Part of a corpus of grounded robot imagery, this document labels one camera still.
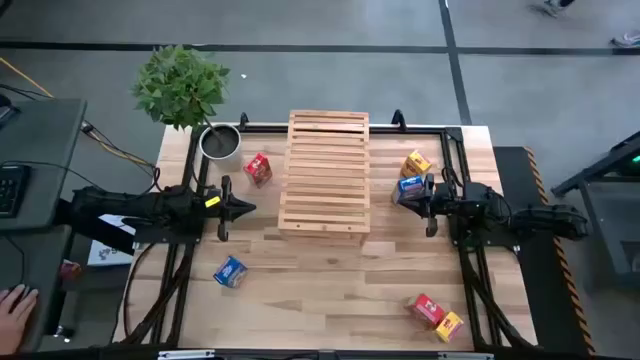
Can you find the red Froot Loops box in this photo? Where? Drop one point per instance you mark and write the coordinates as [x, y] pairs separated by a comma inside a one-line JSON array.
[[258, 170], [425, 309]]

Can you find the wooden slatted shelf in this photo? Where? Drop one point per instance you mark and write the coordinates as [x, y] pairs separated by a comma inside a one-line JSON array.
[[325, 175]]

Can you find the person's hand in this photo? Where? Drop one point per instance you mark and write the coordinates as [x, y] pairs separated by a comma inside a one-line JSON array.
[[12, 320]]

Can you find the grey metal cart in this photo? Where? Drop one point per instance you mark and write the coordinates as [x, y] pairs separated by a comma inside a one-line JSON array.
[[610, 225]]

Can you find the black desk leg bar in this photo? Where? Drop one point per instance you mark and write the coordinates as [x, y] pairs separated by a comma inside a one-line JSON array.
[[100, 235]]

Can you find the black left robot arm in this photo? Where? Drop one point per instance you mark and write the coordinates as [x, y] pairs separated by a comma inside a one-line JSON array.
[[125, 205]]

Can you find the silver metal bracket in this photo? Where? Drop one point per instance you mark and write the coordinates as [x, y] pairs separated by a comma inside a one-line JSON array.
[[465, 357], [185, 355]]

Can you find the black mat with striped edge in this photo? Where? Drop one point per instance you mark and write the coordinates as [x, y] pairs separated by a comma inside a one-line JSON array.
[[537, 300]]

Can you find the green plant in white pot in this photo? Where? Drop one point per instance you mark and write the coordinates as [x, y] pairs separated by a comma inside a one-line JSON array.
[[180, 85]]

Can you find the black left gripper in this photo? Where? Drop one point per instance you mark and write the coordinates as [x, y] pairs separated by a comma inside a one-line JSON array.
[[212, 212]]

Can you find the grey desk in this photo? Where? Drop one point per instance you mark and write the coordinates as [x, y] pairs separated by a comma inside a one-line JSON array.
[[40, 260], [45, 145]]

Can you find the black desk device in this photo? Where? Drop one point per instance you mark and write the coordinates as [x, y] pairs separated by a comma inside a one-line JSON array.
[[6, 112]]

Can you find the black frame clamp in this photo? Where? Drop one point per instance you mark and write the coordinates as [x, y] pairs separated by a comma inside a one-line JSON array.
[[399, 119], [243, 121]]

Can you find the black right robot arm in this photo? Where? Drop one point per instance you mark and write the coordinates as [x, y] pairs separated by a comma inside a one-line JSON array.
[[550, 222]]

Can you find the blue Frosted Flakes box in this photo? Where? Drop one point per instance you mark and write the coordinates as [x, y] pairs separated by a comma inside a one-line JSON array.
[[407, 187], [230, 271]]

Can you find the white printed box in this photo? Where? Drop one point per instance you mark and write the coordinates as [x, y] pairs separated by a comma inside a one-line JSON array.
[[107, 252]]

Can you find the metal caster wheel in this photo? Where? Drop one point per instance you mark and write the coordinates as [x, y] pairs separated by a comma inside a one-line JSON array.
[[62, 332]]

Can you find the black keyboard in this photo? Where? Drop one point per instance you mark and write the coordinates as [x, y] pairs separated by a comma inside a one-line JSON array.
[[12, 190]]

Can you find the yellow Corn Pops box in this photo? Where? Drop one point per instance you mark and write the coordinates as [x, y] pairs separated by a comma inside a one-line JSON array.
[[416, 164], [448, 326]]

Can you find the red snack packet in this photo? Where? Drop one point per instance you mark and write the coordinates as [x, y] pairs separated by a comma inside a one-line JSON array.
[[70, 270]]

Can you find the person's foot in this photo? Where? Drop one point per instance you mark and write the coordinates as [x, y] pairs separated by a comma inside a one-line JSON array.
[[552, 6], [627, 40]]

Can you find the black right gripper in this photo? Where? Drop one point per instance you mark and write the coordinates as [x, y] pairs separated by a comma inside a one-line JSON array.
[[442, 202]]

